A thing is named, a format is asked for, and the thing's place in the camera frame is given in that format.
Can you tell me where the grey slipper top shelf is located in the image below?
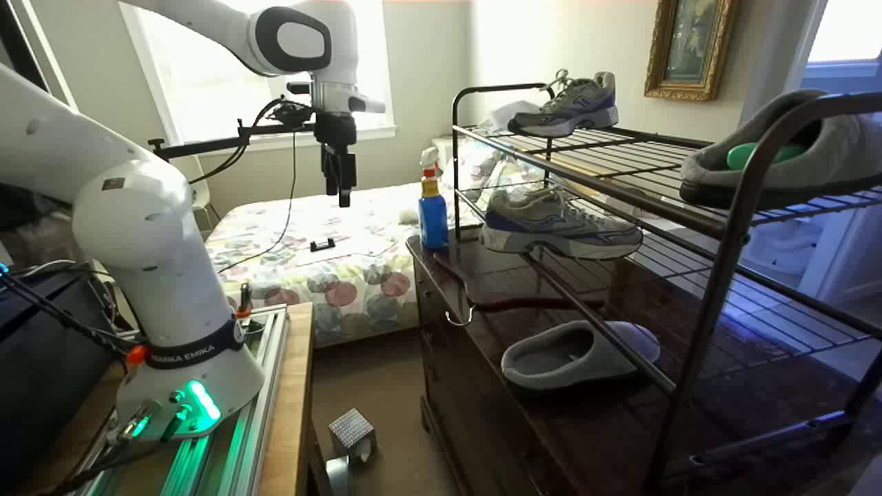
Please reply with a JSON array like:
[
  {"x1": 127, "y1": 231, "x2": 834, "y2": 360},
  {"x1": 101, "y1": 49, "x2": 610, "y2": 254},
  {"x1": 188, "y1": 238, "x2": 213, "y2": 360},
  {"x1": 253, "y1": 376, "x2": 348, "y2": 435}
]
[{"x1": 680, "y1": 92, "x2": 882, "y2": 209}]

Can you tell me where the black metal shoe rack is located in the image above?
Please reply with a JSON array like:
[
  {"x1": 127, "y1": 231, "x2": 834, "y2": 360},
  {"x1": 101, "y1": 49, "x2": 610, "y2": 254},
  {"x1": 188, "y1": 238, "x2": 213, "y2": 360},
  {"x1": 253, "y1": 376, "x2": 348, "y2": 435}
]
[{"x1": 451, "y1": 92, "x2": 882, "y2": 489}]

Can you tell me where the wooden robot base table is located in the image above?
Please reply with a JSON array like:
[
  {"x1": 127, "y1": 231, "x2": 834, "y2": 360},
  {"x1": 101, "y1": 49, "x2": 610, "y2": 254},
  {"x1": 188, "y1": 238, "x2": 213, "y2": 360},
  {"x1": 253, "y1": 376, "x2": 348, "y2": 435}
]
[{"x1": 10, "y1": 303, "x2": 311, "y2": 496}]

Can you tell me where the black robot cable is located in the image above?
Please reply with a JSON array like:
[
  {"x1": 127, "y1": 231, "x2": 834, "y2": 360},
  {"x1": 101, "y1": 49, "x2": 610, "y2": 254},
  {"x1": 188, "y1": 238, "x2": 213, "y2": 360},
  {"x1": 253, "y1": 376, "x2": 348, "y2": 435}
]
[{"x1": 188, "y1": 95, "x2": 320, "y2": 272}]

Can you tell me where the grey sneaker top shelf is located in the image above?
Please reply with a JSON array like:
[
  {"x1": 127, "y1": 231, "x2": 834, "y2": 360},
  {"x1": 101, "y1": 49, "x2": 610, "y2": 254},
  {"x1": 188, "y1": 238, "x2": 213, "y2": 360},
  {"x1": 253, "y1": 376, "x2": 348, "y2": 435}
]
[{"x1": 508, "y1": 71, "x2": 618, "y2": 139}]

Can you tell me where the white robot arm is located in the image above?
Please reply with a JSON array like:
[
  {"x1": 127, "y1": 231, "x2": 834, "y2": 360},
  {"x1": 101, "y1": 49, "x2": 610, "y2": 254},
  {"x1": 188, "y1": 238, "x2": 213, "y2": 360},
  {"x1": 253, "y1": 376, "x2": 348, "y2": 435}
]
[{"x1": 0, "y1": 0, "x2": 369, "y2": 439}]

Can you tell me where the grey sneaker shelf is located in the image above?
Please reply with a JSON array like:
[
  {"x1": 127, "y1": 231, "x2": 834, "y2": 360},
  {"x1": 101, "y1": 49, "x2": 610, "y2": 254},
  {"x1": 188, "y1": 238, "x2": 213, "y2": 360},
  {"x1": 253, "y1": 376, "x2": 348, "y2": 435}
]
[
  {"x1": 508, "y1": 71, "x2": 618, "y2": 139},
  {"x1": 483, "y1": 188, "x2": 641, "y2": 260}
]

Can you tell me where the blue spray bottle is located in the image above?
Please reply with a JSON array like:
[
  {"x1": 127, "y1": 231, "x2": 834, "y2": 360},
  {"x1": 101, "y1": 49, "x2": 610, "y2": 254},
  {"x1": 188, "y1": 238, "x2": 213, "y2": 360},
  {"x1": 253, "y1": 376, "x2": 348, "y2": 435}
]
[{"x1": 418, "y1": 147, "x2": 447, "y2": 250}]

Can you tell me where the floral bed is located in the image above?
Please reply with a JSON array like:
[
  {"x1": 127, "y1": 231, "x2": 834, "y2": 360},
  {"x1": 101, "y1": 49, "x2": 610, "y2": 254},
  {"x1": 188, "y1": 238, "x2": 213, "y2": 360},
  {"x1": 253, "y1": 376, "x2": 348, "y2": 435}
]
[{"x1": 207, "y1": 183, "x2": 421, "y2": 347}]

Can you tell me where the grey sneaker middle shelf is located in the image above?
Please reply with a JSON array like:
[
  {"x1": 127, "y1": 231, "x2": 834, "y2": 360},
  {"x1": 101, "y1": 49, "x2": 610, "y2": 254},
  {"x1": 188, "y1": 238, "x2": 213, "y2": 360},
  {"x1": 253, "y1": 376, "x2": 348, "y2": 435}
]
[{"x1": 483, "y1": 188, "x2": 641, "y2": 260}]

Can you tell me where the metal cube on floor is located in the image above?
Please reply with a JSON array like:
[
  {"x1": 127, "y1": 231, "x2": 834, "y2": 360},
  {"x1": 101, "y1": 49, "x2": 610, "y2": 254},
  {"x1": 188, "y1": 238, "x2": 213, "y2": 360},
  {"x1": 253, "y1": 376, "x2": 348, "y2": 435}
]
[{"x1": 325, "y1": 409, "x2": 377, "y2": 496}]

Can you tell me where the grey slipper on dresser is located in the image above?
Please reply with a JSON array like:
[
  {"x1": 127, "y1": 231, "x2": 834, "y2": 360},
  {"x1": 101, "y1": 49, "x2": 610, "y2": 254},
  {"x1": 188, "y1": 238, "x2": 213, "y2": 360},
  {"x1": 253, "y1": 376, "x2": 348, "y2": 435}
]
[{"x1": 498, "y1": 319, "x2": 637, "y2": 392}]

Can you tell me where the gold framed picture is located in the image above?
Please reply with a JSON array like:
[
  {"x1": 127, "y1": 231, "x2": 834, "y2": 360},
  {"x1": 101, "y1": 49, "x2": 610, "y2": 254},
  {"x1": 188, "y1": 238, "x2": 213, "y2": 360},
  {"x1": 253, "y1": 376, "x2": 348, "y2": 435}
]
[{"x1": 644, "y1": 0, "x2": 739, "y2": 103}]

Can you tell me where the dark wooden dresser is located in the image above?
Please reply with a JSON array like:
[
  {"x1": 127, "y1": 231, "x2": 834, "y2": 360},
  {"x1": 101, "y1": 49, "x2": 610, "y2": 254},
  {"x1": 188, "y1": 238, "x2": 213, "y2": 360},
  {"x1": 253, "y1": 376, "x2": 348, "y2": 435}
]
[{"x1": 413, "y1": 238, "x2": 882, "y2": 496}]

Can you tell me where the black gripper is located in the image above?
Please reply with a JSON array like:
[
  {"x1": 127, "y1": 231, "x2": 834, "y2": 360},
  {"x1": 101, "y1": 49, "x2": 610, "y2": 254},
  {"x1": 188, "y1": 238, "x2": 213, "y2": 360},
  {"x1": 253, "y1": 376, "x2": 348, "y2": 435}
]
[{"x1": 313, "y1": 112, "x2": 356, "y2": 207}]

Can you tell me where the black camera tripod bar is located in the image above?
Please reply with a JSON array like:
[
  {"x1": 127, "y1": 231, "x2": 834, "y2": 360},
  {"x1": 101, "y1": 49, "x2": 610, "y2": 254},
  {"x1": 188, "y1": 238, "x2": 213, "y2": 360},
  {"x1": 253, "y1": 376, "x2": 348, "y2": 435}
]
[{"x1": 148, "y1": 123, "x2": 313, "y2": 159}]

